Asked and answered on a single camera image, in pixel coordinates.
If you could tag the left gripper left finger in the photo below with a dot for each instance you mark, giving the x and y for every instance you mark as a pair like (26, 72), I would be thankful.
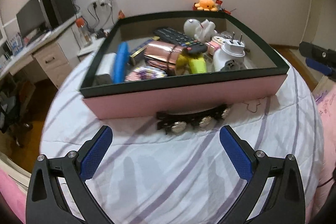
(46, 202)

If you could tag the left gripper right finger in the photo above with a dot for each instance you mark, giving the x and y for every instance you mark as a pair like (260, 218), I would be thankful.
(274, 191)

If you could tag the white plug-in vaporizer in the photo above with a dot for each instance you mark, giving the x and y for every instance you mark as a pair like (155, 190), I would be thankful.
(230, 54)

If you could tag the pink white block figure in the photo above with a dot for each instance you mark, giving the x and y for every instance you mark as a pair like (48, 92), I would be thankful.
(214, 44)

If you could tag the white plush toy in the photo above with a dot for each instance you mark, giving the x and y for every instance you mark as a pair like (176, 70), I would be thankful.
(205, 31)

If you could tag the yellow highlighter pen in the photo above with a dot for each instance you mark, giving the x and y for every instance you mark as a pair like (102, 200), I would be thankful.
(197, 64)

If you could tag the white rectangular box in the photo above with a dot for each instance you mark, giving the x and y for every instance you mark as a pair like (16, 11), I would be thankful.
(104, 73)

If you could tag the black tambourine with jingles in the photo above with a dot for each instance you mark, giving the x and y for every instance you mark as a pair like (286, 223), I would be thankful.
(177, 123)

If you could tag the blue case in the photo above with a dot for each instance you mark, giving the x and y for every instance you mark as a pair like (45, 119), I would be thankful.
(120, 63)

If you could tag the colourful card stack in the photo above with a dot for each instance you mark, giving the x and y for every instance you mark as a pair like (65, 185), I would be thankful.
(145, 73)

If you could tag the small dark box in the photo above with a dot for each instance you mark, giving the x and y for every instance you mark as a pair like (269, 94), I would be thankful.
(136, 55)

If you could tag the pink pillow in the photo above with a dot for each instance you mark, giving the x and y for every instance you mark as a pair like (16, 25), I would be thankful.
(326, 108)

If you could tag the white striped quilt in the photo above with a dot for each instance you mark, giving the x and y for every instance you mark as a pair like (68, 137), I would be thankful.
(148, 176)

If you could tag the office chair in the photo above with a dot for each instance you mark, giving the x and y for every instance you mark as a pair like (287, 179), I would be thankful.
(16, 94)

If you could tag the orange octopus plush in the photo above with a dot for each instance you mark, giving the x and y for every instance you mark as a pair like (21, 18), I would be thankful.
(205, 5)

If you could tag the white desk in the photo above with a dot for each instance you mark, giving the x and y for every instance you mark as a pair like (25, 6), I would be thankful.
(56, 53)

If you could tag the pink black storage box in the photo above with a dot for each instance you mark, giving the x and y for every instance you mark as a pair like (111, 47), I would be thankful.
(181, 93)

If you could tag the orange cap water bottle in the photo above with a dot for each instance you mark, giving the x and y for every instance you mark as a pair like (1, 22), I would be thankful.
(84, 34)

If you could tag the black computer monitor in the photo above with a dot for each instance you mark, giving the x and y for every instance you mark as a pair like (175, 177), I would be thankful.
(30, 18)

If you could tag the black computer tower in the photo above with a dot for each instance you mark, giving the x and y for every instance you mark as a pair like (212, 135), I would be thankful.
(56, 12)

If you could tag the wall power socket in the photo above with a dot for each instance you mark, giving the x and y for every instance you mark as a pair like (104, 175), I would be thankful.
(101, 2)

